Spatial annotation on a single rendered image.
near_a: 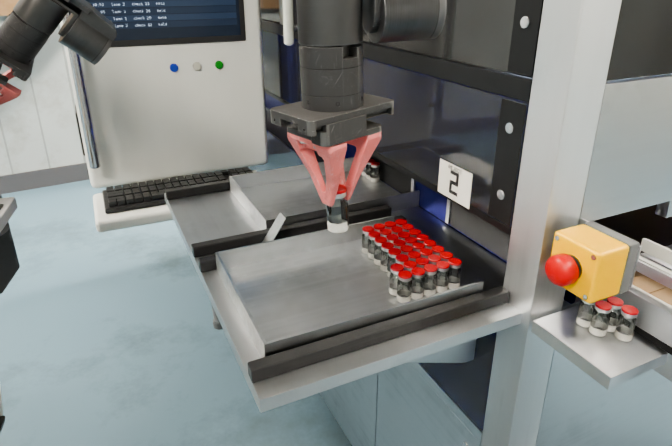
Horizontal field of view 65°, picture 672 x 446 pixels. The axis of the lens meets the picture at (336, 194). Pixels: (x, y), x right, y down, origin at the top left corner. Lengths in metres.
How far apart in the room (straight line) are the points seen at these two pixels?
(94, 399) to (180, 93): 1.12
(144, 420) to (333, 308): 1.26
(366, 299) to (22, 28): 0.63
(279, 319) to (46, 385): 1.54
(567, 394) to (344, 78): 0.71
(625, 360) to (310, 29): 0.58
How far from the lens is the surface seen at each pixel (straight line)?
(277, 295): 0.83
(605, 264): 0.72
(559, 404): 1.02
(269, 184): 1.25
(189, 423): 1.92
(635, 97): 0.81
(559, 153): 0.73
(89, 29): 0.90
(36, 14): 0.90
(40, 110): 4.00
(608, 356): 0.80
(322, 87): 0.47
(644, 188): 0.89
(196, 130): 1.54
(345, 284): 0.85
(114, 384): 2.13
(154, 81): 1.50
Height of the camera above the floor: 1.34
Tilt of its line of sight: 22 degrees down
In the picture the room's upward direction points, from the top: straight up
